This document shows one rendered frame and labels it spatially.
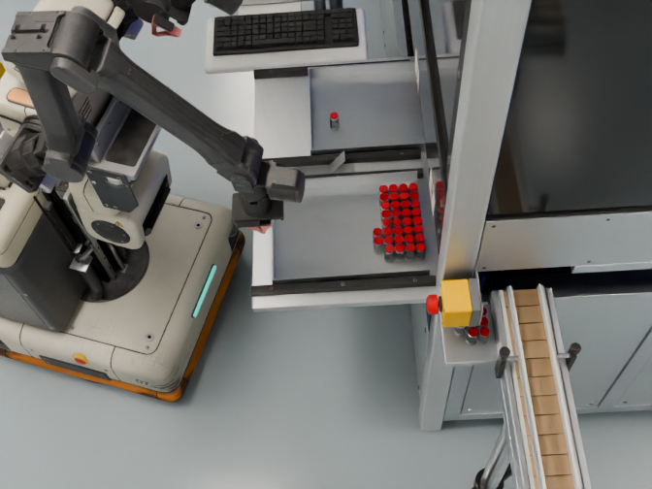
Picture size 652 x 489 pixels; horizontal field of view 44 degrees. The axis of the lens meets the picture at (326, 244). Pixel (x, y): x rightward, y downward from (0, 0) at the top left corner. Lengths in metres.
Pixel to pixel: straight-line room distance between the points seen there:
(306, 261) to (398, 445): 0.92
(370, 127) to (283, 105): 0.23
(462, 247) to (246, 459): 1.25
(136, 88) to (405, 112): 0.90
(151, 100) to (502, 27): 0.55
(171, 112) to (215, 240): 1.28
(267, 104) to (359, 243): 0.47
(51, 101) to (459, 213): 0.71
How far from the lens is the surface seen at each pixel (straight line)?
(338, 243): 1.83
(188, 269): 2.55
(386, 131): 2.00
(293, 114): 2.05
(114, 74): 1.29
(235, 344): 2.71
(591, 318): 1.94
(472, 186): 1.38
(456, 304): 1.59
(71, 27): 1.28
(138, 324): 2.50
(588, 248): 1.64
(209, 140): 1.40
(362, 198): 1.89
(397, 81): 2.11
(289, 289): 1.76
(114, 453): 2.68
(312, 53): 2.29
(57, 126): 1.50
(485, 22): 1.10
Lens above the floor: 2.46
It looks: 59 degrees down
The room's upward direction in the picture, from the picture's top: 6 degrees counter-clockwise
